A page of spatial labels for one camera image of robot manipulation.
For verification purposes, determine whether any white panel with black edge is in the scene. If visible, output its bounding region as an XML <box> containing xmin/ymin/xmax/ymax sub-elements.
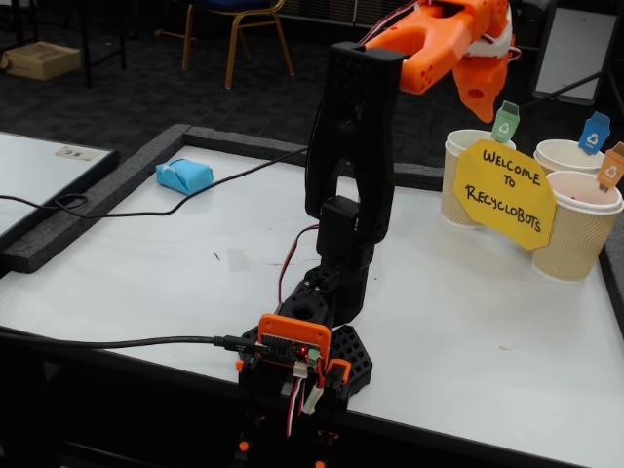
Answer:
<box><xmin>0</xmin><ymin>131</ymin><xmax>119</xmax><ymax>250</ymax></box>

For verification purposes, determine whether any small paper label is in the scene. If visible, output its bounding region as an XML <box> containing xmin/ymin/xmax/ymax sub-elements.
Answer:
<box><xmin>55</xmin><ymin>145</ymin><xmax>102</xmax><ymax>163</ymax></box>

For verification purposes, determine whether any paper cup with orange tag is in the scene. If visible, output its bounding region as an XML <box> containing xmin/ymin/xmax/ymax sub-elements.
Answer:
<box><xmin>530</xmin><ymin>170</ymin><xmax>624</xmax><ymax>283</ymax></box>

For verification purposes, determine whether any servo lead with white connector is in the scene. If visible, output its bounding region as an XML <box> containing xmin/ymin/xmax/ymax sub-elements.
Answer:
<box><xmin>284</xmin><ymin>363</ymin><xmax>326</xmax><ymax>440</ymax></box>

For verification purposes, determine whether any thick black board cable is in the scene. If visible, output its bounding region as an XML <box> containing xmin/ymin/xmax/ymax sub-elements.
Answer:
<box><xmin>0</xmin><ymin>325</ymin><xmax>257</xmax><ymax>353</ymax></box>

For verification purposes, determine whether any short black foam border strip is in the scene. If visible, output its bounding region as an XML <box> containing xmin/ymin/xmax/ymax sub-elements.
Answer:
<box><xmin>392</xmin><ymin>162</ymin><xmax>444</xmax><ymax>192</ymax></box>

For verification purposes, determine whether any yellow handwritten welcome sign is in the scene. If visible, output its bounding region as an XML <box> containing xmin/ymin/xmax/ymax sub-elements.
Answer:
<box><xmin>452</xmin><ymin>138</ymin><xmax>558</xmax><ymax>251</ymax></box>

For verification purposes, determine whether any paper cup with blue tag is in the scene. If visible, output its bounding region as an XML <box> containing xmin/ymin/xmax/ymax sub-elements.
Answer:
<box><xmin>533</xmin><ymin>138</ymin><xmax>608</xmax><ymax>176</ymax></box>

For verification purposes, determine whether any blue recycling bin tag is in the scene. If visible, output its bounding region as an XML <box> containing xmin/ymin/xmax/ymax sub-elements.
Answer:
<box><xmin>578</xmin><ymin>110</ymin><xmax>613</xmax><ymax>156</ymax></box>

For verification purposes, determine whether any red white black servo wire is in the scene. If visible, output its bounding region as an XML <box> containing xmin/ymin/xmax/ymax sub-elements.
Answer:
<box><xmin>278</xmin><ymin>0</ymin><xmax>523</xmax><ymax>307</ymax></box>

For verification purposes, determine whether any gold frame chair blue seat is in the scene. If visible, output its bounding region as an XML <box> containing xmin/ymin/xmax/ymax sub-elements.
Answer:
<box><xmin>154</xmin><ymin>0</ymin><xmax>296</xmax><ymax>92</ymax></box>

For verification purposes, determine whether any white board on stand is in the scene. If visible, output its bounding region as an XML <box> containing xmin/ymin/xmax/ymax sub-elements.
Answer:
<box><xmin>529</xmin><ymin>3</ymin><xmax>621</xmax><ymax>106</ymax></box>

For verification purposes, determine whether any blue paper package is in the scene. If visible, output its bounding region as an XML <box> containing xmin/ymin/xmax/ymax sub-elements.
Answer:
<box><xmin>155</xmin><ymin>157</ymin><xmax>215</xmax><ymax>197</ymax></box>

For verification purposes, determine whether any orange recycling bin tag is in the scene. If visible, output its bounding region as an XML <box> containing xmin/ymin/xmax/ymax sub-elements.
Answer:
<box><xmin>597</xmin><ymin>141</ymin><xmax>624</xmax><ymax>194</ymax></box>

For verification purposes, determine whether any black metal table frame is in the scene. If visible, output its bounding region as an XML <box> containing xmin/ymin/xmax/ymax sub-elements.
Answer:
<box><xmin>77</xmin><ymin>0</ymin><xmax>129</xmax><ymax>90</ymax></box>

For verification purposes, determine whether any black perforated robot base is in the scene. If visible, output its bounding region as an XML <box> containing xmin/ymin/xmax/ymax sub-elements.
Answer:
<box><xmin>236</xmin><ymin>324</ymin><xmax>374</xmax><ymax>468</ymax></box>

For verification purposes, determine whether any orange gripper white tape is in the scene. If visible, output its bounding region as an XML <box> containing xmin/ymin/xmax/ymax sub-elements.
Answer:
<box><xmin>452</xmin><ymin>0</ymin><xmax>517</xmax><ymax>124</ymax></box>

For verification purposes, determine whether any brown cardboard box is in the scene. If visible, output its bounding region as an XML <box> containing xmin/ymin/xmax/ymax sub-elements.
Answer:
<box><xmin>0</xmin><ymin>41</ymin><xmax>83</xmax><ymax>82</ymax></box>

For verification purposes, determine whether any orange cased controller board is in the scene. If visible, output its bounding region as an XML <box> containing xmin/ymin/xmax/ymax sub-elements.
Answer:
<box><xmin>256</xmin><ymin>313</ymin><xmax>332</xmax><ymax>376</ymax></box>

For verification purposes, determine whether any black stand rod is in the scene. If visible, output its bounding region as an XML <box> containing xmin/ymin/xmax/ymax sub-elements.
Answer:
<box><xmin>519</xmin><ymin>67</ymin><xmax>624</xmax><ymax>111</ymax></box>

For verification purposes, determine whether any paper cup with green tag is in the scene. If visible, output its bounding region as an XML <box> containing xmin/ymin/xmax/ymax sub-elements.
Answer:
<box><xmin>441</xmin><ymin>128</ymin><xmax>517</xmax><ymax>230</ymax></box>

